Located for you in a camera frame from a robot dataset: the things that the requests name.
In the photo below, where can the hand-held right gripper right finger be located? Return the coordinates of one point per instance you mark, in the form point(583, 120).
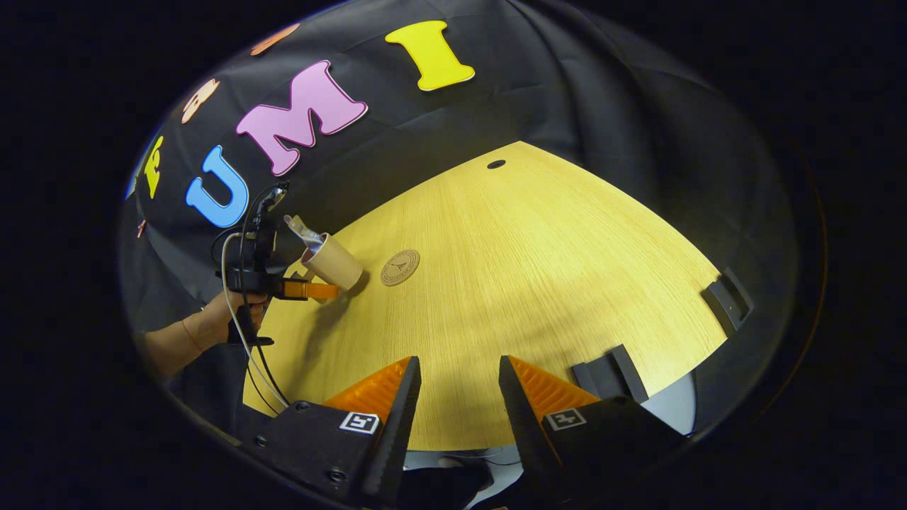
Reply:
point(528, 439)

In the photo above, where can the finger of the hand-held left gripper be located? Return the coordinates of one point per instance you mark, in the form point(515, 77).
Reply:
point(312, 291)

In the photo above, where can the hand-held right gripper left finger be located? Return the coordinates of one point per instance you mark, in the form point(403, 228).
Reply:
point(397, 432)

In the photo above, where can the white toothpaste tube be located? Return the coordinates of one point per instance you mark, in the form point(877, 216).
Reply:
point(303, 230)

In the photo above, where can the round cork coaster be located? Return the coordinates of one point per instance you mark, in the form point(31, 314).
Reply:
point(400, 268)

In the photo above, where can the wooden desktop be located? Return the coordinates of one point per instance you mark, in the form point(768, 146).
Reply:
point(510, 283)

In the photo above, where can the black desk edge clamp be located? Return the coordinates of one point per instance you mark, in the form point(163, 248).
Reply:
point(609, 374)
point(728, 301)

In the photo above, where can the black backdrop cloth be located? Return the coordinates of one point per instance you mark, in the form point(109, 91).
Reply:
point(602, 106)

